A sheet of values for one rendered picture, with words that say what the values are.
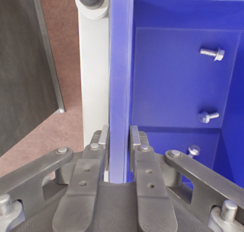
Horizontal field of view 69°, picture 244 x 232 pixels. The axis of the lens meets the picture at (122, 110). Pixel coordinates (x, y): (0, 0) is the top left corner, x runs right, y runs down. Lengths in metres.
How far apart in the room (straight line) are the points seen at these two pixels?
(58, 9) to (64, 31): 0.11
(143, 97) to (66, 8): 0.98
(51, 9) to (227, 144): 1.09
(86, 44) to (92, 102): 0.08
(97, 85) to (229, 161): 0.19
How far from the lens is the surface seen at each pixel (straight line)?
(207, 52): 0.21
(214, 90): 0.23
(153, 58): 0.20
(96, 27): 0.25
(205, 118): 0.22
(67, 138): 1.27
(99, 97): 0.26
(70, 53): 1.12
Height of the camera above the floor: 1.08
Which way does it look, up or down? 73 degrees down
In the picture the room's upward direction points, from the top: 178 degrees counter-clockwise
